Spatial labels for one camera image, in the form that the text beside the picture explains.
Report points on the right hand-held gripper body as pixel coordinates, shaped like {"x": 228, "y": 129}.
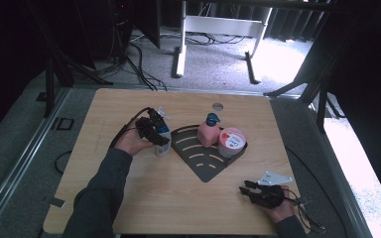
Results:
{"x": 271, "y": 195}

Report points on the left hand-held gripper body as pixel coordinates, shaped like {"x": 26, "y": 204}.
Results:
{"x": 149, "y": 124}

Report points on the white bottle with blue cap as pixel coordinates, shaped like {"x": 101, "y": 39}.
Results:
{"x": 163, "y": 148}

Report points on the pink round jar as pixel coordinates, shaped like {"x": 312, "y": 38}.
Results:
{"x": 232, "y": 142}

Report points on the pink pump bottle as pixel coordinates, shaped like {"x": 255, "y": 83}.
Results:
{"x": 208, "y": 134}

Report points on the black slotted corner shelf rack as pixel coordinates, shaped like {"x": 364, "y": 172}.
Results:
{"x": 201, "y": 158}

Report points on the person's right hand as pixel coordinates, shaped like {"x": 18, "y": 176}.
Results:
{"x": 282, "y": 211}

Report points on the person's left hand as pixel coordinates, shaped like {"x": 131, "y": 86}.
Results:
{"x": 130, "y": 142}

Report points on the grey round table grommet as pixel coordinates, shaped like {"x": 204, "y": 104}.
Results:
{"x": 217, "y": 106}

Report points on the black tape rectangle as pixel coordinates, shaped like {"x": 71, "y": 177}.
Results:
{"x": 63, "y": 123}

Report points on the black metal stand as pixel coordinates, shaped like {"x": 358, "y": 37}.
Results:
{"x": 51, "y": 82}
{"x": 320, "y": 99}

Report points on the grey tape piece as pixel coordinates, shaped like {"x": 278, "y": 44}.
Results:
{"x": 54, "y": 201}

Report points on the dark curtain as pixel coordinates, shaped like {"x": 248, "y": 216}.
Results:
{"x": 294, "y": 23}

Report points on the aluminium floor rail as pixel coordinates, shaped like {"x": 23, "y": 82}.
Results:
{"x": 340, "y": 185}
{"x": 20, "y": 158}

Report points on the white desk frame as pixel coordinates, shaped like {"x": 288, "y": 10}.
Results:
{"x": 218, "y": 26}

